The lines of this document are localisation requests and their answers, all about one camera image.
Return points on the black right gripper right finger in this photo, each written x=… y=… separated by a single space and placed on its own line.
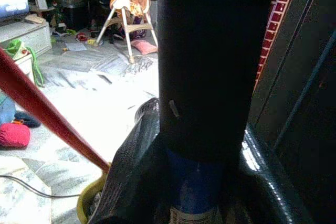
x=262 y=182

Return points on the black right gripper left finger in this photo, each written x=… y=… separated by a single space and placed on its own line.
x=131 y=161

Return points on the black round floor object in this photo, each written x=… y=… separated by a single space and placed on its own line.
x=27 y=119

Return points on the pink floor cushion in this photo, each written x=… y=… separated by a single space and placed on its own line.
x=145 y=47

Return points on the blue vertical pipe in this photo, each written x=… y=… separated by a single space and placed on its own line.
x=305 y=87

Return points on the red round cushion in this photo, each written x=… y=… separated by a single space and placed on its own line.
x=13 y=135

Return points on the white paper sheet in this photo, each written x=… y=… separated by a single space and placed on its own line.
x=76 y=47

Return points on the small red toy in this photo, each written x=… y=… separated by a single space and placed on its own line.
x=82 y=36

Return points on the blue fabric bundle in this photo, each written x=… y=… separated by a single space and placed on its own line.
x=6 y=111

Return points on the white baby high chair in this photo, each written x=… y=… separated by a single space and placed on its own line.
x=126 y=24

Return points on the red brick pattern strip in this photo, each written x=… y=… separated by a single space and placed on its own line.
x=277 y=24

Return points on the white low tv cabinet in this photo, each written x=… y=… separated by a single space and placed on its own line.
x=26 y=36

